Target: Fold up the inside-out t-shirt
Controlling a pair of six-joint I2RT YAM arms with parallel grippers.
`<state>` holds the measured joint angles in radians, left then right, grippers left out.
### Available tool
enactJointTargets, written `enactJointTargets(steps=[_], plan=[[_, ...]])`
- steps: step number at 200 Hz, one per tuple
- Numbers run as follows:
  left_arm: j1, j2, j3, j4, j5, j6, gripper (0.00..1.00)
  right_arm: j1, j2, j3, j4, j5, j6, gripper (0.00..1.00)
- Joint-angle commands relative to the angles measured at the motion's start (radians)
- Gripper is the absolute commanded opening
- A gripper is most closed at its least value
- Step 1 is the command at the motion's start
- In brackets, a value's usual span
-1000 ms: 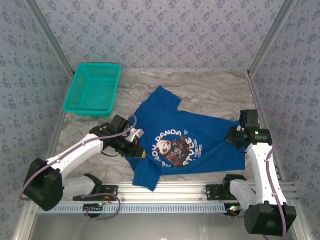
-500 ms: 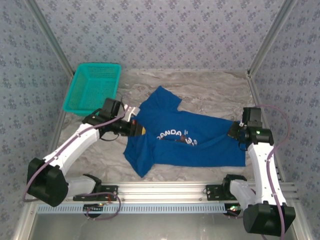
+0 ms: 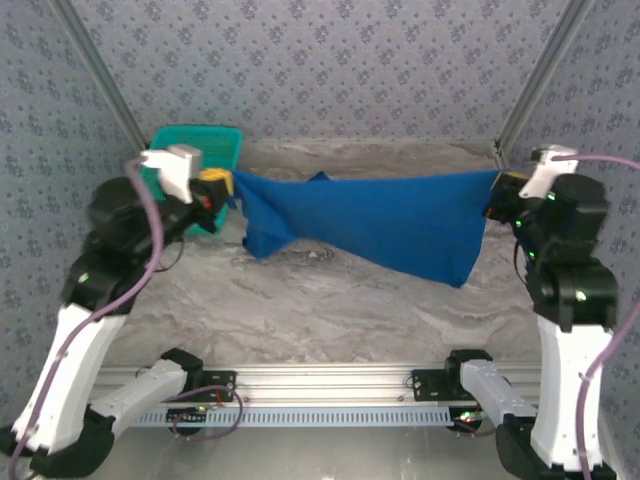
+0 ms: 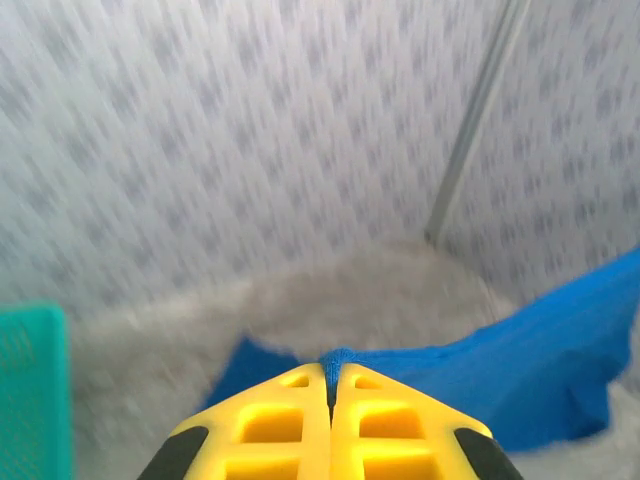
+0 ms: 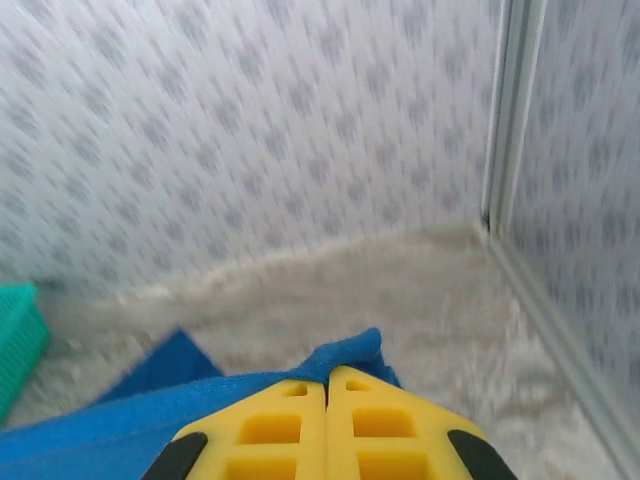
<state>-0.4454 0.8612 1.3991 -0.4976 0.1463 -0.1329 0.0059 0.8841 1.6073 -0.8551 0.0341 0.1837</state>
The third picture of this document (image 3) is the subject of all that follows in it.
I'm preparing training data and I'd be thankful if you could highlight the blue t-shirt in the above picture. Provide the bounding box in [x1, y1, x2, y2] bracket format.
[230, 169, 502, 289]

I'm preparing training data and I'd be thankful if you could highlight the teal plastic basket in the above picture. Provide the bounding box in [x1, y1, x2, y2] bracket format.
[137, 124, 245, 237]

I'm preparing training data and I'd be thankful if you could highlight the small circuit board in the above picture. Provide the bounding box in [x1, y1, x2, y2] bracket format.
[166, 407, 209, 426]
[446, 407, 485, 434]

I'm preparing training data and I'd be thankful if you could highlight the grey metal base panel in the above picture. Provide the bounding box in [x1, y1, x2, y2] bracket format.
[114, 424, 501, 480]

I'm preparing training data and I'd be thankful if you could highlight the aluminium table side rail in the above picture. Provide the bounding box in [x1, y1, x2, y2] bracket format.
[493, 142, 536, 286]

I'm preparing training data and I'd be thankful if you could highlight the aluminium frame post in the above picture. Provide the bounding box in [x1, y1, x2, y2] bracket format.
[494, 0, 596, 151]
[49, 0, 151, 151]

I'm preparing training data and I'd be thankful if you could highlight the thin aluminium table rail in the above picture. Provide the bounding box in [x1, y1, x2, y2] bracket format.
[242, 135, 501, 149]

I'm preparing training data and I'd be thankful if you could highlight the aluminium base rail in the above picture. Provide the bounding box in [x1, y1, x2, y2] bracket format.
[94, 363, 546, 414]

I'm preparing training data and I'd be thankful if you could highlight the white slotted cable duct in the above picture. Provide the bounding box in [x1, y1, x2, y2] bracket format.
[129, 405, 464, 429]

